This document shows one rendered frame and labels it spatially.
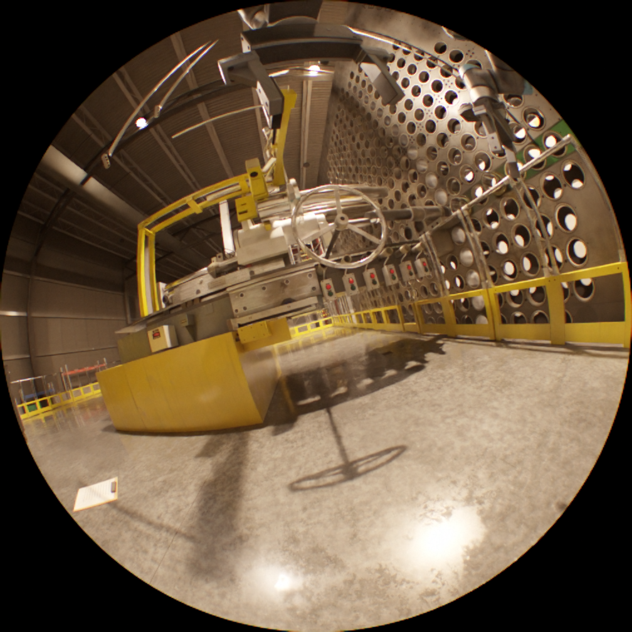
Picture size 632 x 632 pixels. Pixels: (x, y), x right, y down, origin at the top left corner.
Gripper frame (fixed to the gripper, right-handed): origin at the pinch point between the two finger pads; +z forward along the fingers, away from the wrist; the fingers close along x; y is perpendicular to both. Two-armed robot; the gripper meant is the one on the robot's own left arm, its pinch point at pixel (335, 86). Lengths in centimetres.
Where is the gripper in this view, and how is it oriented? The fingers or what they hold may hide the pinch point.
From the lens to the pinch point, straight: 24.7
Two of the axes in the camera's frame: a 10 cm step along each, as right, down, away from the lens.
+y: -1.8, -3.5, 9.2
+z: 3.5, 8.5, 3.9
